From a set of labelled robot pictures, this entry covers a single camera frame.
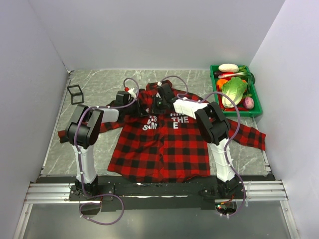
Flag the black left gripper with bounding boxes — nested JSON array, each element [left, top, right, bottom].
[[124, 98, 149, 119]]

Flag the red black plaid shirt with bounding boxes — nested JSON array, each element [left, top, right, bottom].
[[57, 82, 267, 184]]

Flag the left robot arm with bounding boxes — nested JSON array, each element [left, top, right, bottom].
[[65, 88, 144, 200]]

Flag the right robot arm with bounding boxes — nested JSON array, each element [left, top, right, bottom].
[[153, 82, 235, 199]]

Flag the black brooch display box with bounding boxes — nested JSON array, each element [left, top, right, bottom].
[[67, 85, 84, 105]]

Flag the orange fruit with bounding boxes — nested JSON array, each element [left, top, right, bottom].
[[216, 78, 228, 88]]

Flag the dark purple eggplant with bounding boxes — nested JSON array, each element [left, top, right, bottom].
[[213, 71, 223, 77]]

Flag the red chili pepper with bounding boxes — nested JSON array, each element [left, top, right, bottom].
[[224, 107, 248, 112]]

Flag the green white cabbage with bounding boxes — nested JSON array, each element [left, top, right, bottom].
[[222, 77, 248, 105]]

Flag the white potato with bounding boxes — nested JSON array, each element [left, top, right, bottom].
[[218, 64, 239, 73]]

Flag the purple onion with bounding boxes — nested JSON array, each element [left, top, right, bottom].
[[243, 97, 255, 110]]

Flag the white green onion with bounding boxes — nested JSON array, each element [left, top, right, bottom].
[[218, 72, 251, 79]]

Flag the green plastic tray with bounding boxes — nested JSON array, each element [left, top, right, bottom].
[[209, 64, 263, 117]]

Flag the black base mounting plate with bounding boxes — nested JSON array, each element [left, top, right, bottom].
[[69, 176, 245, 212]]

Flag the small circuit board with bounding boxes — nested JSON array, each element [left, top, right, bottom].
[[216, 202, 237, 215]]

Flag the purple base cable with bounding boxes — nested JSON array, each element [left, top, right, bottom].
[[79, 194, 125, 226]]

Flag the aluminium frame rail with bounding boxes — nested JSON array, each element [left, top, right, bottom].
[[24, 181, 288, 204]]

